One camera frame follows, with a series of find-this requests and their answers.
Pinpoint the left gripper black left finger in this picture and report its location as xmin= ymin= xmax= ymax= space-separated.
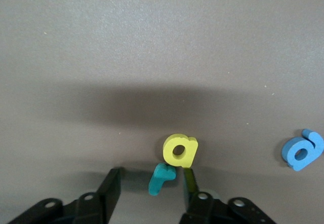
xmin=7 ymin=167 xmax=125 ymax=224

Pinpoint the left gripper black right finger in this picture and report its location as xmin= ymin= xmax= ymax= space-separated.
xmin=178 ymin=168 xmax=276 ymax=224

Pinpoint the teal foam letter r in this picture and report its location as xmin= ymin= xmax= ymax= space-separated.
xmin=148 ymin=163 xmax=179 ymax=197

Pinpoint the yellow foam letter a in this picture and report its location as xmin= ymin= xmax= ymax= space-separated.
xmin=161 ymin=133 xmax=198 ymax=169

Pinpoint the blue foam letter a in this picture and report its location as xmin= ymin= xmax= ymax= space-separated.
xmin=281 ymin=129 xmax=324 ymax=172

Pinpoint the brown table cover sheet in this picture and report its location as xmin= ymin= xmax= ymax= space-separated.
xmin=0 ymin=0 xmax=324 ymax=224

